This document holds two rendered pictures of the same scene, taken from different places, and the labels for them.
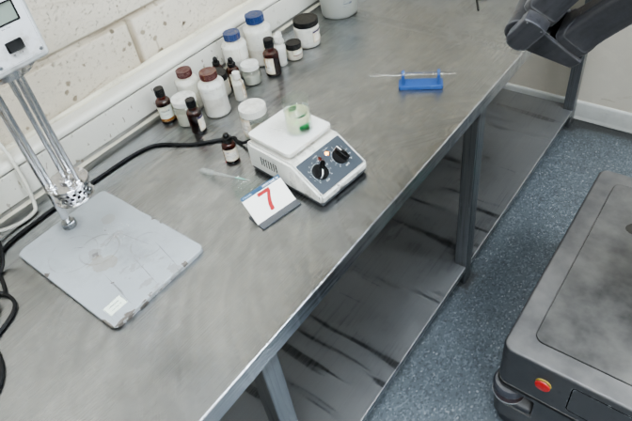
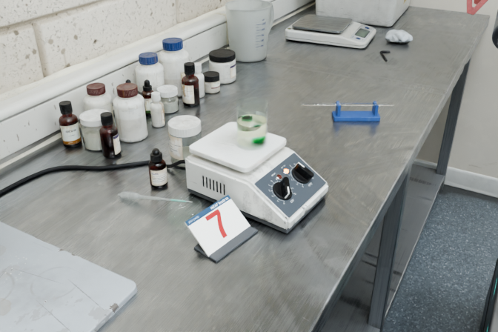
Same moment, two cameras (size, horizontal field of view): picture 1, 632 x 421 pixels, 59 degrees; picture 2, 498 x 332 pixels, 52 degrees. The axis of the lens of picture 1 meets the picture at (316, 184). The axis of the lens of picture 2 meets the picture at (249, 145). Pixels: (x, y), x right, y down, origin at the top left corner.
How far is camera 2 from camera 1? 0.35 m
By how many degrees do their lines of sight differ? 17
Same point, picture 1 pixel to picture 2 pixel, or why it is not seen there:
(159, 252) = (75, 293)
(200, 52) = (112, 74)
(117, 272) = (11, 322)
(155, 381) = not seen: outside the picture
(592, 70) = (460, 138)
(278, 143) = (230, 156)
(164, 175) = (71, 200)
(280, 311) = not seen: outside the picture
